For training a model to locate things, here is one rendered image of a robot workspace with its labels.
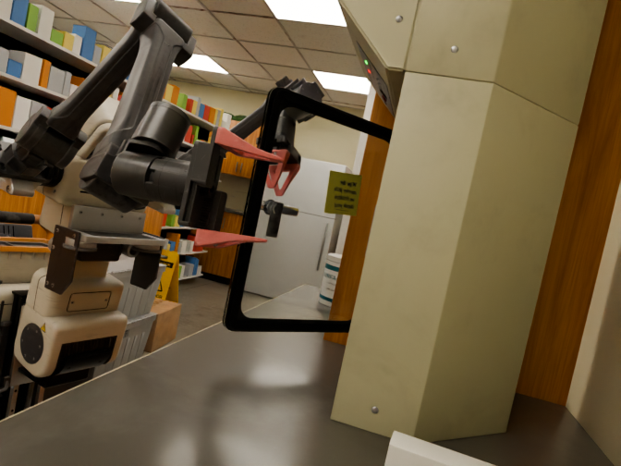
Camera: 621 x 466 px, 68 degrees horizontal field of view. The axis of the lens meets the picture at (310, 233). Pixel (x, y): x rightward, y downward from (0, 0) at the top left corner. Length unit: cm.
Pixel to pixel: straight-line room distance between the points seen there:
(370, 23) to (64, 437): 60
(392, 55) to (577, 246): 56
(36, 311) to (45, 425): 84
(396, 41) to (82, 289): 103
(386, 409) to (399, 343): 9
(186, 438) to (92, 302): 89
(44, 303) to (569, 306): 121
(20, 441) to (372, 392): 40
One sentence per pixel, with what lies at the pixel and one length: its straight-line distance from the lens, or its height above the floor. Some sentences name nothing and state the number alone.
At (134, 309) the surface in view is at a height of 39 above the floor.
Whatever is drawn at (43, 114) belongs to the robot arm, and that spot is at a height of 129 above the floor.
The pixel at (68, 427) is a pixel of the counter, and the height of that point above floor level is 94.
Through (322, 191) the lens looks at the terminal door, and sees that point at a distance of 81.
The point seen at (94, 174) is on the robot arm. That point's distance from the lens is 64.
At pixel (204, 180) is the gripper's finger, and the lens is 55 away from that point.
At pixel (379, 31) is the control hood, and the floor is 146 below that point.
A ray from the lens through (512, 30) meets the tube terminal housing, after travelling 68.
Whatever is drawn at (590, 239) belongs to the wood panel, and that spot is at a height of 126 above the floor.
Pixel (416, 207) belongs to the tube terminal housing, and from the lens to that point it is 61.
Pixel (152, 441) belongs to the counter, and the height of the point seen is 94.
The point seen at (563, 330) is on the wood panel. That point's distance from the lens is 103.
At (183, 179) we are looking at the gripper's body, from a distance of 57.
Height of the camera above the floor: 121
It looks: 3 degrees down
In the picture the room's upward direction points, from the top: 12 degrees clockwise
